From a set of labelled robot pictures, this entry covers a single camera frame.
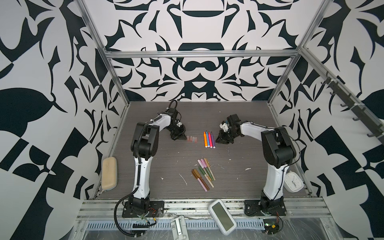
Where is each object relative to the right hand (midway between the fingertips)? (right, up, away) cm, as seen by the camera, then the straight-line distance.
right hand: (217, 139), depth 97 cm
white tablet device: (-2, -32, -28) cm, 43 cm away
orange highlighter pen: (-8, -1, +1) cm, 8 cm away
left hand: (-19, +2, +2) cm, 19 cm away
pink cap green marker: (-8, -14, -10) cm, 19 cm away
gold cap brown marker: (-13, -18, -12) cm, 25 cm away
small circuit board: (+21, -37, -26) cm, 50 cm away
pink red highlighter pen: (-4, -1, -1) cm, 5 cm away
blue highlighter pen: (-6, 0, +2) cm, 6 cm away
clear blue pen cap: (-15, 0, +2) cm, 15 cm away
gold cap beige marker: (-7, -14, -9) cm, 18 cm away
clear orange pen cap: (-14, 0, +2) cm, 14 cm away
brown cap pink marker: (-13, -19, -14) cm, 27 cm away
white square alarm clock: (+37, -20, -17) cm, 45 cm away
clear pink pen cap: (-17, 0, +2) cm, 17 cm away
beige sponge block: (-62, -17, -13) cm, 65 cm away
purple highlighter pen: (-3, -1, 0) cm, 3 cm away
